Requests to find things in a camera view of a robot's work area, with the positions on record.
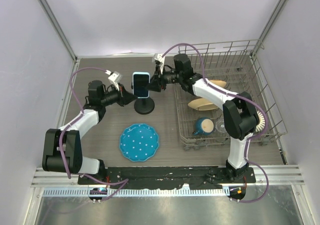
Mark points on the beige plate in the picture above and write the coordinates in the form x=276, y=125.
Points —
x=202, y=104
x=220, y=83

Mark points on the phone with light blue case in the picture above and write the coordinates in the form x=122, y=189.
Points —
x=140, y=80

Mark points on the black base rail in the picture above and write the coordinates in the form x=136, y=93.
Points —
x=172, y=177

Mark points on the blue polka dot plate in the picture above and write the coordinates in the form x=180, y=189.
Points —
x=139, y=142

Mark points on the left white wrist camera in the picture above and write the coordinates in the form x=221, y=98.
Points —
x=114, y=78

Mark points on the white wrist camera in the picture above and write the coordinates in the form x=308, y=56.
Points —
x=114, y=78
x=159, y=60

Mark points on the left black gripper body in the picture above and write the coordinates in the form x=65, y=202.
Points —
x=113, y=97

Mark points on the white ribbed cup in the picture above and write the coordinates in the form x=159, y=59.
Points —
x=261, y=122

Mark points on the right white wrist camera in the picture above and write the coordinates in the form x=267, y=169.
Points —
x=159, y=60

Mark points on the metal wire dish rack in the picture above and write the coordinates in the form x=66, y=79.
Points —
x=234, y=66

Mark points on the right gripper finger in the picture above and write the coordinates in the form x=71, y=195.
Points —
x=154, y=86
x=156, y=78

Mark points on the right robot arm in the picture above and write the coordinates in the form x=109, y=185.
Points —
x=240, y=115

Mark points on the white cable duct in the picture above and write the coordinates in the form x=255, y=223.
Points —
x=93, y=192

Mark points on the blue mug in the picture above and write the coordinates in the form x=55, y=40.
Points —
x=203, y=126

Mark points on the beige plate rear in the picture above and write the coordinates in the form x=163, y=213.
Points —
x=220, y=83

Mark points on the beige plate front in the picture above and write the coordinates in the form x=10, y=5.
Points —
x=202, y=104

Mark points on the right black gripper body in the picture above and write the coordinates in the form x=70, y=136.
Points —
x=169, y=77

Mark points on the clear glass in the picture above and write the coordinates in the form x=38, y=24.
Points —
x=220, y=126

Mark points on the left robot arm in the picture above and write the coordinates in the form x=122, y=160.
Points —
x=62, y=146

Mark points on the black phone stand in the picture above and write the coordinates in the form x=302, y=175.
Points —
x=143, y=105

